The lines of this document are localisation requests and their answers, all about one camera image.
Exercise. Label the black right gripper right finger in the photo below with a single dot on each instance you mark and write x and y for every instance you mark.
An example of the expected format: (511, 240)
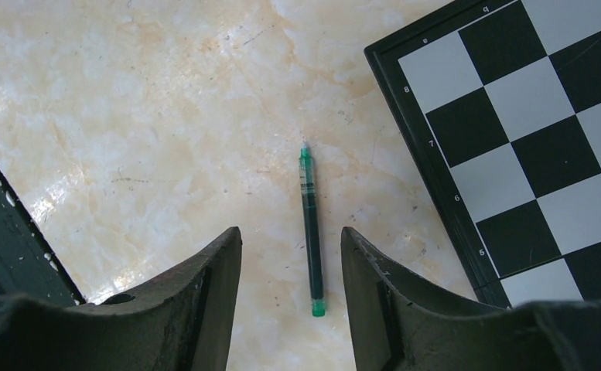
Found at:
(401, 321)

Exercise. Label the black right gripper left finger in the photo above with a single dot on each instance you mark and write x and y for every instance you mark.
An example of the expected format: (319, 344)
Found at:
(181, 319)

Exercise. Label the green gel pen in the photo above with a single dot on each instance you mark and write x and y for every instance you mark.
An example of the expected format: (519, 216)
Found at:
(311, 227)

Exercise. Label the black white chessboard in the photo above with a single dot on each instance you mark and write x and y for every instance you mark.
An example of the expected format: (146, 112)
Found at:
(499, 103)

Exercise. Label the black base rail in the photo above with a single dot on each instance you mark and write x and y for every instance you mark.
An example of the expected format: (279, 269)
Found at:
(28, 264)

